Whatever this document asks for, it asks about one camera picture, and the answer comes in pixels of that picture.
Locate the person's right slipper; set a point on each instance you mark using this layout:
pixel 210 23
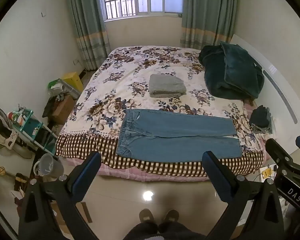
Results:
pixel 171 216

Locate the teal striped curtain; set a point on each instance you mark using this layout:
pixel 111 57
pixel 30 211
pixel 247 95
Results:
pixel 87 25
pixel 207 12

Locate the person's left slipper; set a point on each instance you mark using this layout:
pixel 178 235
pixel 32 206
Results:
pixel 145 216

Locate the white wall outlet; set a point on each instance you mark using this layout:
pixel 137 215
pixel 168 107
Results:
pixel 77 61

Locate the folded grey pants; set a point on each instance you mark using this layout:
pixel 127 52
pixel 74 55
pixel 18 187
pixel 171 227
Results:
pixel 166 86

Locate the bed with floral sheet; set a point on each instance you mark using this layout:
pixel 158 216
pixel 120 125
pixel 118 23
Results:
pixel 120 70

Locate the grey plastic tube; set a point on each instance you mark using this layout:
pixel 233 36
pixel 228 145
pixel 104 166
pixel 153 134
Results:
pixel 70 88

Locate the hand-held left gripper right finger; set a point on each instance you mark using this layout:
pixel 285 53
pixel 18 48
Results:
pixel 215 177

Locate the grey plastic bucket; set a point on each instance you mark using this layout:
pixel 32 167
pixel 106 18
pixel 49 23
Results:
pixel 48 166

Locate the yellow charger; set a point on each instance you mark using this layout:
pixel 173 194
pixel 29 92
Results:
pixel 266 173

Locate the white standing fan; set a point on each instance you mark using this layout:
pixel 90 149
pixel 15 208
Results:
pixel 0 130

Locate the white bed headboard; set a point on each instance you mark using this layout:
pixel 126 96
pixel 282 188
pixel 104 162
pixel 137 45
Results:
pixel 277 60

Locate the green plastic bag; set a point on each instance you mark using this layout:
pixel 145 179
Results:
pixel 53 83

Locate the dark folded clothes pile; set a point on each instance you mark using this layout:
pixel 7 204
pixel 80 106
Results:
pixel 260 116

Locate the blue denim pants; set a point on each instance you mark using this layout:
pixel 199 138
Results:
pixel 177 135

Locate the dark green plush blanket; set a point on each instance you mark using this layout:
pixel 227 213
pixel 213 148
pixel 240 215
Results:
pixel 232 72

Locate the flat cardboard piece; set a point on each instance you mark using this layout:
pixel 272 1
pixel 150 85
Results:
pixel 86 213

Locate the person's legs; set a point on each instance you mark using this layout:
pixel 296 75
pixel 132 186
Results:
pixel 162 232

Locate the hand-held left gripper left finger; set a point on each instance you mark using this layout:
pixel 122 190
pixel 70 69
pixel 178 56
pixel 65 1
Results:
pixel 86 173

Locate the yellow box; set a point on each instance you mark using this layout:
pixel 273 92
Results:
pixel 73 80

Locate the grey fringed cloth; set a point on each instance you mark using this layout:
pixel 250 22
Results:
pixel 263 129

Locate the person's slipper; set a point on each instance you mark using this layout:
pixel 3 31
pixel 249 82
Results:
pixel 145 216
pixel 171 216

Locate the pink checked mattress pad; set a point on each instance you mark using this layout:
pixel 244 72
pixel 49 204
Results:
pixel 140 174

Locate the brown cardboard box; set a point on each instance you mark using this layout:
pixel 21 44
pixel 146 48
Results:
pixel 62 110

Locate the teal storage rack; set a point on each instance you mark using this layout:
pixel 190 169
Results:
pixel 31 126

